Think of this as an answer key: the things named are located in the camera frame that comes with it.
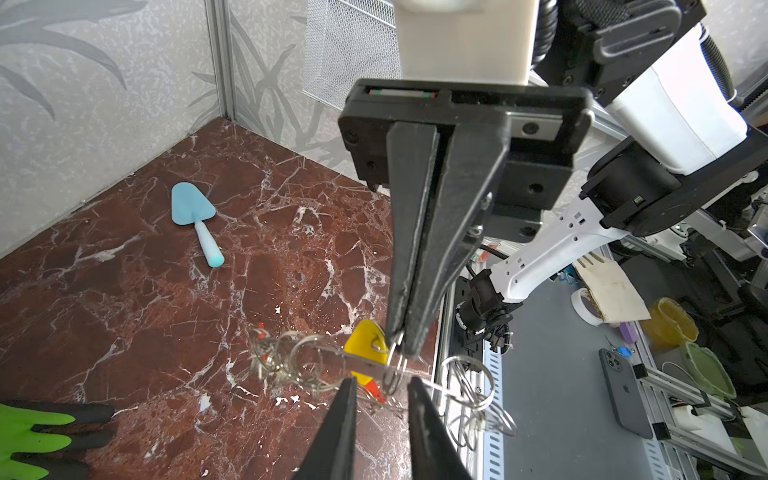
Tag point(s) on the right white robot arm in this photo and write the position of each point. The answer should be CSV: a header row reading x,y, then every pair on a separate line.
x,y
664,139

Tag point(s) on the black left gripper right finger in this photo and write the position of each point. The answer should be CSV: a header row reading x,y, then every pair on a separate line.
x,y
433,455

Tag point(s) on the green and black work glove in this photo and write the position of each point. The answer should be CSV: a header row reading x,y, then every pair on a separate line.
x,y
30,446

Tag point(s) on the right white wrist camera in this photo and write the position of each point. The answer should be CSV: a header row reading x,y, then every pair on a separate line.
x,y
484,42

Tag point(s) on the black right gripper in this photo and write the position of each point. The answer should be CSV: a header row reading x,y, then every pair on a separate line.
x,y
460,160

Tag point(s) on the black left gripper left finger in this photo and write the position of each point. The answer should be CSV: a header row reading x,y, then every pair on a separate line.
x,y
331,455

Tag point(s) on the white wire mesh basket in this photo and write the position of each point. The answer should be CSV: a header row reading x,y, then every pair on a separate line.
x,y
346,40

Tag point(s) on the grey smartphone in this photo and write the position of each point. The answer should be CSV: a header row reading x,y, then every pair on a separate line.
x,y
624,393

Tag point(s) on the yellow key tag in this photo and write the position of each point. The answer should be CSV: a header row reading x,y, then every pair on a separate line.
x,y
368,341

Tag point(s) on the metal keyring bunch with tags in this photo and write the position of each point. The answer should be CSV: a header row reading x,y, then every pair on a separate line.
x,y
317,364

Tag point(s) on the light blue toy trowel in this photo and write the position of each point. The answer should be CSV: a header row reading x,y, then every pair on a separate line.
x,y
189,206

